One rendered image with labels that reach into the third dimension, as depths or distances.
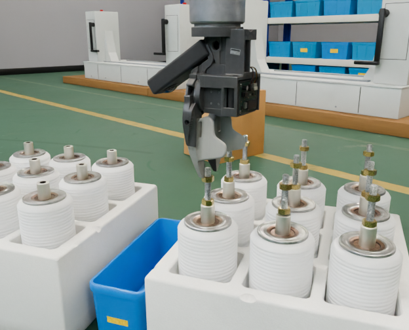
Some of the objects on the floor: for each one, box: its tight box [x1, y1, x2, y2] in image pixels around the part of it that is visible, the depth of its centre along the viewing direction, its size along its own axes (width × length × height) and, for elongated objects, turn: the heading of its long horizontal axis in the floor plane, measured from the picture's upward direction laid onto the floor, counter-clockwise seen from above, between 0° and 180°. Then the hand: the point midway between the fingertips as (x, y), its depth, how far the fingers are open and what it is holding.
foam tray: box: [145, 198, 409, 330], centre depth 78 cm, size 39×39×18 cm
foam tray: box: [0, 182, 159, 330], centre depth 96 cm, size 39×39×18 cm
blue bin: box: [90, 218, 181, 330], centre depth 87 cm, size 30×11×12 cm, turn 161°
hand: (204, 165), depth 64 cm, fingers open, 3 cm apart
